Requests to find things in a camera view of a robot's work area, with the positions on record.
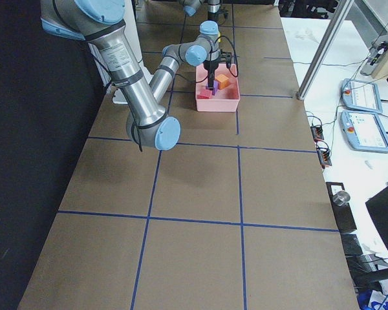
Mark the red foam cube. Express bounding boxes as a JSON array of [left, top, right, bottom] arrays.
[[197, 88, 213, 99]]

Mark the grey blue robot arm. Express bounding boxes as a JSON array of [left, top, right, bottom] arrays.
[[177, 0, 228, 23], [41, 1, 237, 150]]

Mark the black box on desk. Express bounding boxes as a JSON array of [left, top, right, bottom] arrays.
[[326, 182, 357, 234]]

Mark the upper teach pendant tablet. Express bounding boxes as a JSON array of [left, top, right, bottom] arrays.
[[341, 78, 383, 114]]

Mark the aluminium frame post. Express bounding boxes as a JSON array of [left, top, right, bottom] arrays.
[[296, 0, 354, 101]]

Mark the teach pendant tablet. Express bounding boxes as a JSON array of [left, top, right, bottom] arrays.
[[341, 78, 383, 114], [339, 110, 388, 154]]

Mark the purple foam cube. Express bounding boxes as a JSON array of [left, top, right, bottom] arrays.
[[206, 80, 219, 96]]

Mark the orange black connector block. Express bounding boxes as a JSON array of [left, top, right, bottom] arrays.
[[310, 125, 324, 141], [316, 147, 332, 169]]

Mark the lower teach pendant tablet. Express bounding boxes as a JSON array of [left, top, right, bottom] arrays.
[[339, 110, 388, 154]]

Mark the white pedestal column with base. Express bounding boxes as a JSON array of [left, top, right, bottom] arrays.
[[101, 1, 153, 112]]

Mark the small metal cup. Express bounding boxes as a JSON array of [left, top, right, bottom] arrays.
[[332, 191, 350, 207]]

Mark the crumpled white tissue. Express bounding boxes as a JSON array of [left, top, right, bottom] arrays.
[[295, 28, 319, 44]]

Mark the pink plastic bin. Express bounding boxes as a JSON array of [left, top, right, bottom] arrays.
[[195, 63, 240, 112]]

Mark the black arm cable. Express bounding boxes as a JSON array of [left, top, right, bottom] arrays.
[[216, 34, 240, 78]]

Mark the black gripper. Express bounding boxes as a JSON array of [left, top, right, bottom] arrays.
[[208, 3, 228, 21], [203, 50, 235, 88]]

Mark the orange foam cube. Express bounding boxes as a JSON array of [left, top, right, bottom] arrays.
[[215, 74, 230, 90]]

